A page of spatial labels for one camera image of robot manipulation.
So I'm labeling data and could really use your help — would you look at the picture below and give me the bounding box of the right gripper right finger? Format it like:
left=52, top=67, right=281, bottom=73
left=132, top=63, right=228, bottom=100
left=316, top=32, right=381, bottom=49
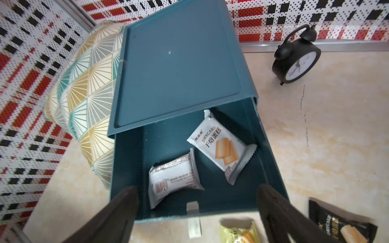
left=256, top=184, right=337, bottom=243

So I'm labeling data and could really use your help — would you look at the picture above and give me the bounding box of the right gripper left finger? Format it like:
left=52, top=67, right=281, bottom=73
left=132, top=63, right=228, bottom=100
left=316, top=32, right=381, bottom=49
left=65, top=186, right=139, bottom=243

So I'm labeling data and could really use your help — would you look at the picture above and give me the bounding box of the teal top drawer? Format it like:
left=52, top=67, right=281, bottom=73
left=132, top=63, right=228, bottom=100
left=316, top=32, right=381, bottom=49
left=110, top=98, right=288, bottom=223

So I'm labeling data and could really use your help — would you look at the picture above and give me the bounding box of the white cookie packet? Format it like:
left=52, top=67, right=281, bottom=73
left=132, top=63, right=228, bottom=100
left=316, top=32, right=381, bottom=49
left=187, top=109, right=257, bottom=185
left=149, top=148, right=204, bottom=209

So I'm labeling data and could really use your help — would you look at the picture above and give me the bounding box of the teal drawer cabinet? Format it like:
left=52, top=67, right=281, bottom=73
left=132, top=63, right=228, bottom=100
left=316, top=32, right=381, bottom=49
left=107, top=1, right=258, bottom=138

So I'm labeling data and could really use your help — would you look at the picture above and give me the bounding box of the green cookie packet left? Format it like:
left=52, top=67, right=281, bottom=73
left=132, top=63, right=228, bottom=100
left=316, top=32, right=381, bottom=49
left=219, top=221, right=260, bottom=243

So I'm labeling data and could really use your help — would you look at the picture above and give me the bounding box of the black cookie packet top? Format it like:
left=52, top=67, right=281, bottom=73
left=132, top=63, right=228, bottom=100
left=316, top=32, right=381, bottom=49
left=309, top=197, right=378, bottom=243

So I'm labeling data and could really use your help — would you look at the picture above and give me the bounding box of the patterned green yellow pillow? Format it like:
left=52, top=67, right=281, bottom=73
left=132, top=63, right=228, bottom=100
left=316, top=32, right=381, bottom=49
left=44, top=21, right=125, bottom=189

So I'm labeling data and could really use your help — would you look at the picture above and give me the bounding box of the black alarm clock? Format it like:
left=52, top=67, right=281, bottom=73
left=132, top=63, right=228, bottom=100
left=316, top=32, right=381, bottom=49
left=272, top=24, right=322, bottom=86

